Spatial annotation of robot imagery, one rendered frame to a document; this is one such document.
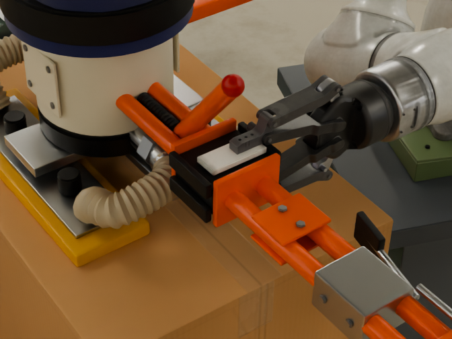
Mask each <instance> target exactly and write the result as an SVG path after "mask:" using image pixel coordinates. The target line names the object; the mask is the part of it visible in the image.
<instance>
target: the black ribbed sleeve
mask: <svg viewBox="0 0 452 339"><path fill-rule="evenodd" d="M137 100H138V101H139V102H140V103H141V104H142V105H143V106H144V107H146V109H148V110H149V111H150V112H151V113H152V114H153V115H154V116H156V117H157V118H158V119H159V120H160V121H162V123H164V125H166V126H167V127H168V128H169V129H170V130H171V131H172V132H173V131H174V128H175V127H176V125H177V124H178V123H179V122H180V121H179V120H178V119H177V118H175V116H173V115H172V114H171V113H169V111H167V110H166V109H165V108H164V107H163V106H162V105H160V103H158V102H157V101H156V100H155V99H154V98H152V97H151V96H150V95H149V94H148V93H147V92H143V93H141V94H140V95H139V96H138V98H137Z"/></svg>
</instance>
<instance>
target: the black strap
mask: <svg viewBox="0 0 452 339"><path fill-rule="evenodd" d="M194 2H195V0H152V1H150V2H147V3H144V4H140V5H136V6H133V7H128V8H125V9H120V10H117V11H107V12H83V11H67V10H62V9H55V8H52V7H49V6H47V5H44V4H42V3H41V2H39V1H37V0H0V8H1V11H2V13H3V15H4V16H5V17H6V18H7V19H8V21H9V22H11V23H12V24H13V25H14V26H15V27H17V28H19V29H20V30H22V31H24V32H26V33H28V34H30V35H32V36H35V37H37V38H40V39H43V40H47V41H50V42H56V43H59V44H68V45H73V46H108V45H115V44H124V43H127V42H134V41H137V40H141V39H144V38H148V37H150V36H153V35H155V34H158V33H160V32H162V31H164V30H166V29H168V28H170V27H171V26H173V25H174V24H176V23H177V22H179V21H180V20H181V19H182V18H183V17H184V16H185V15H186V14H187V13H188V12H189V11H190V10H191V8H192V6H193V4H194Z"/></svg>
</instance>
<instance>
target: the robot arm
mask: <svg viewBox="0 0 452 339"><path fill-rule="evenodd" d="M406 2H407V0H354V1H353V2H352V3H349V4H348V5H345V6H344V7H342V8H341V10H340V13H339V14H338V16H337V17H336V19H335V20H334V21H333V22H332V23H331V24H330V25H329V26H328V27H327V28H326V29H324V30H322V31H321V32H320V33H318V34H317V35H316V36H315V37H314V38H313V40H312V41H311V42H310V43H309V45H308V47H307V49H306V51H305V56H304V68H305V74H306V76H307V78H308V80H309V82H310V84H311V85H310V86H309V87H306V88H304V89H302V90H300V91H298V92H295V93H293V94H291V95H289V96H287V97H285V98H283V99H281V100H279V101H277V102H275V103H273V104H270V105H268V106H266V107H264V108H262V109H260V110H258V111H257V114H256V118H257V119H258V121H257V124H255V123H253V122H252V121H251V122H249V123H248V125H247V128H246V129H247V130H248V132H246V133H243V134H241V135H238V136H236V137H233V138H232V139H231V140H230V141H229V144H226V145H224V146H222V147H219V148H217V149H215V150H212V151H210V152H208V153H205V154H203V155H201V156H198V157H197V162H198V163H199V164H200V165H201V166H202V167H203V168H204V169H206V170H207V171H208V172H209V173H210V174H212V175H213V176H214V175H217V174H219V173H221V172H224V171H225V170H228V169H230V168H232V167H235V166H237V165H239V164H241V163H243V162H246V161H248V160H250V159H253V158H255V157H257V156H259V155H261V154H264V153H266V148H267V147H265V146H264V145H263V144H265V145H269V144H274V143H279V142H282V141H287V140H290V139H295V138H298V137H300V138H298V139H297V140H296V141H295V142H296V144H295V145H293V146H292V147H291V148H289V149H287V150H286V151H284V152H283V153H281V162H280V171H279V177H280V181H279V184H280V185H281V186H282V187H283V188H284V189H285V190H287V191H288V192H289V193H290V192H293V191H295V190H298V189H300V188H302V187H304V186H307V185H309V184H312V183H314V182H316V181H328V180H330V179H331V178H332V176H333V173H332V172H331V171H330V170H329V168H330V166H331V163H332V161H333V159H335V158H338V157H340V156H341V154H343V152H345V151H346V150H349V149H363V148H365V147H368V146H369V145H372V144H374V143H376V142H378V141H381V142H385V143H386V142H392V141H394V140H397V139H399V138H401V137H403V136H405V135H408V134H410V133H412V132H414V131H417V130H420V129H422V128H424V127H425V126H427V127H428V128H429V129H430V131H431V133H432V135H433V136H434V138H436V139H438V140H440V141H450V140H451V139H452V0H429V2H428V4H427V6H426V9H425V12H424V17H423V20H422V25H421V29H420V31H419V32H415V25H414V23H413V22H412V21H411V19H410V17H409V15H408V12H407V7H406ZM273 115H276V116H273Z"/></svg>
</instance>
